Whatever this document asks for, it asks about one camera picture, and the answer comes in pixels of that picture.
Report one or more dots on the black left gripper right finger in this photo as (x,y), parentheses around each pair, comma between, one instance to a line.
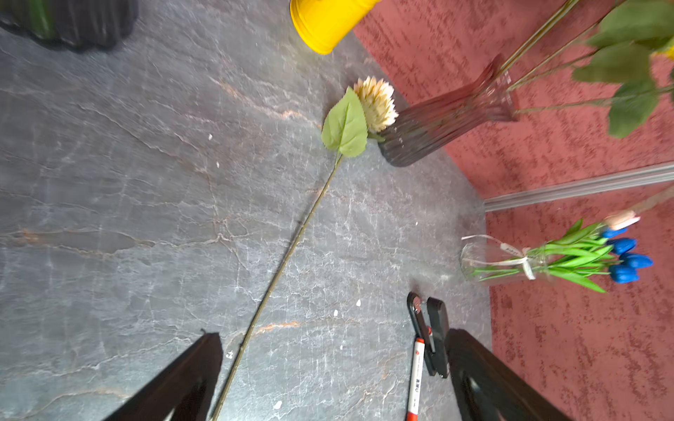
(487,389)

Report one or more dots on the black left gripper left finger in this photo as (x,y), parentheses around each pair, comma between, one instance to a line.
(183,390)

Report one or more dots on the blue tulip flower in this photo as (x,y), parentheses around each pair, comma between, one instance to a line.
(588,251)
(588,238)
(618,273)
(637,261)

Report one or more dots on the pink tulip bud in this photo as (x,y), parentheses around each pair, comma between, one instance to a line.
(615,221)

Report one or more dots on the yellow sunflower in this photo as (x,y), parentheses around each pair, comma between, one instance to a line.
(617,49)

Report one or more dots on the red capped white marker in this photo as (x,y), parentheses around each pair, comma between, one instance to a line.
(414,395)

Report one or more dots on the black stapler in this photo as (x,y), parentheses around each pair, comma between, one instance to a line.
(431,324)

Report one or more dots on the clear glass vase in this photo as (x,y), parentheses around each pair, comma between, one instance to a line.
(487,261)

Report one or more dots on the dark ribbed glass vase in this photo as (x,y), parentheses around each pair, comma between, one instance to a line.
(421,129)

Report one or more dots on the aluminium corner profile right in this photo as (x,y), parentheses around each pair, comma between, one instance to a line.
(623,180)

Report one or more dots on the cream gerbera flower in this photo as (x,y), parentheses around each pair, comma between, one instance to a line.
(363,112)

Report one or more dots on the yellow metal pen bucket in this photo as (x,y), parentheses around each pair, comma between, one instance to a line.
(322,24)

